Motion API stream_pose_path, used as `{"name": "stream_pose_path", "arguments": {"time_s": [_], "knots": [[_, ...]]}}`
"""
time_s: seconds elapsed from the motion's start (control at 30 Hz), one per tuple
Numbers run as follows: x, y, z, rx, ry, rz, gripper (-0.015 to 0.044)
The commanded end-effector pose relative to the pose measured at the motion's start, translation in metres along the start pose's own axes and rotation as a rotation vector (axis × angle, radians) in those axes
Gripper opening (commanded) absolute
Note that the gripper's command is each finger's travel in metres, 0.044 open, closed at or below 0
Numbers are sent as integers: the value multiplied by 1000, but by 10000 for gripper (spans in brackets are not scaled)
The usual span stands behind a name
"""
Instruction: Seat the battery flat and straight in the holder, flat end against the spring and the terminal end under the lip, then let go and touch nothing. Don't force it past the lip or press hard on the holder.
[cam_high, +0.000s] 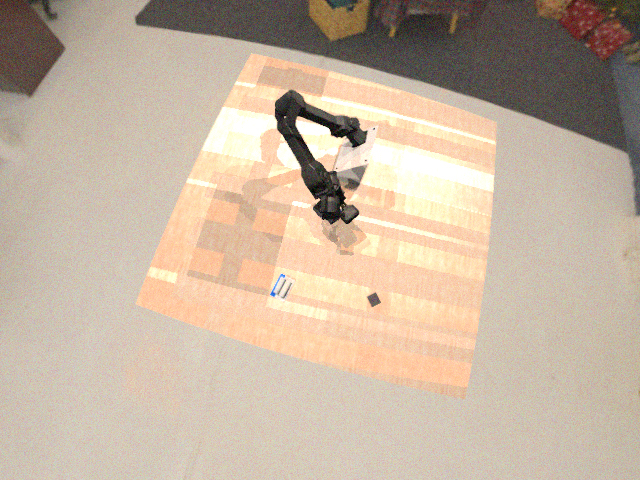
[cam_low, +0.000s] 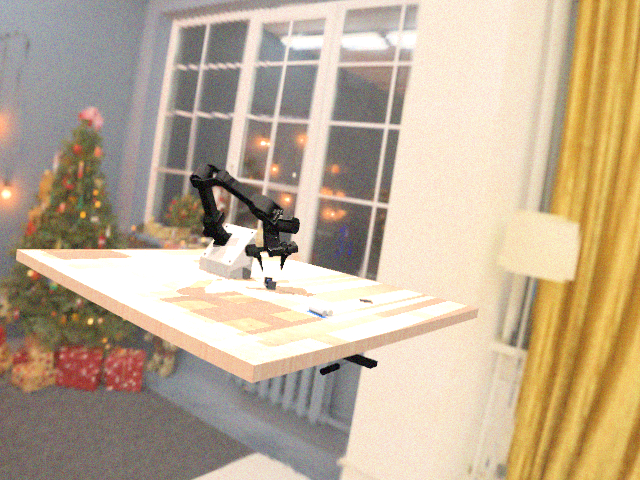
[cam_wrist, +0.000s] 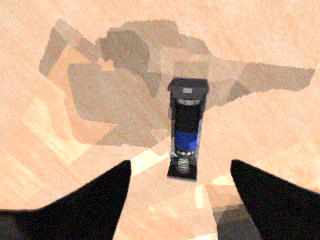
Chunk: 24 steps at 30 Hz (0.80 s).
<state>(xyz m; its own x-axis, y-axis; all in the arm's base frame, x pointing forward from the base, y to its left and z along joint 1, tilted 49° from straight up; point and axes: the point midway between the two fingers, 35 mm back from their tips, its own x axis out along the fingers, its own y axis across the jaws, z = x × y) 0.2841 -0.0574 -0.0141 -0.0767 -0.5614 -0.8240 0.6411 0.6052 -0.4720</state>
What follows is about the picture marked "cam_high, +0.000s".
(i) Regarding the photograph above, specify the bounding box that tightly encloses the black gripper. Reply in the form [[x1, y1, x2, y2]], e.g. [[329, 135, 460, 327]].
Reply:
[[339, 189, 360, 224]]

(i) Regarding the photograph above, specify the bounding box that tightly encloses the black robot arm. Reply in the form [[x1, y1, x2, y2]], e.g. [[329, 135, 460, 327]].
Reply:
[[275, 90, 368, 220]]

